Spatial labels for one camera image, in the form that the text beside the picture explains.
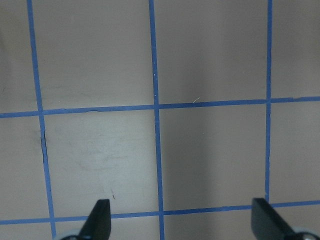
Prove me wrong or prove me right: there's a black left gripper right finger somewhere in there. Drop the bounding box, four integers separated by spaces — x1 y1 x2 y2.
251 198 295 240

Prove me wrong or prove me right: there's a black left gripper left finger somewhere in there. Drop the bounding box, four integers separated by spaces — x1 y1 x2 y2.
77 199 111 240

